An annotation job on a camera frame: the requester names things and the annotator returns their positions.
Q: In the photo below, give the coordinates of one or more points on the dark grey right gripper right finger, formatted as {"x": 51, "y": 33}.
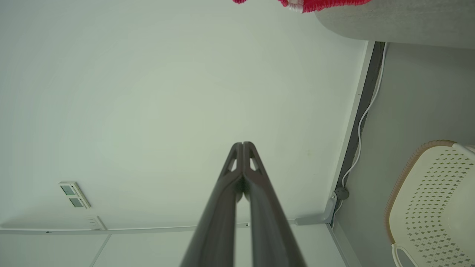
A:
{"x": 271, "y": 230}

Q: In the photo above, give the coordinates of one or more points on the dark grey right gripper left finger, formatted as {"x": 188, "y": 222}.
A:
{"x": 215, "y": 222}

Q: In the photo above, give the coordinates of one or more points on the red and white garment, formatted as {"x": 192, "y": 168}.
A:
{"x": 326, "y": 4}

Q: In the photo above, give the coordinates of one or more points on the round grey floor cap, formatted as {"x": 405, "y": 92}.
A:
{"x": 341, "y": 193}

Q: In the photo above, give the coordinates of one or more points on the black baseboard strip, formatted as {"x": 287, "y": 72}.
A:
{"x": 367, "y": 92}

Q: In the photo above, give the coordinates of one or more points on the cream perforated laundry basket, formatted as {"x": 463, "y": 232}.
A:
{"x": 438, "y": 207}

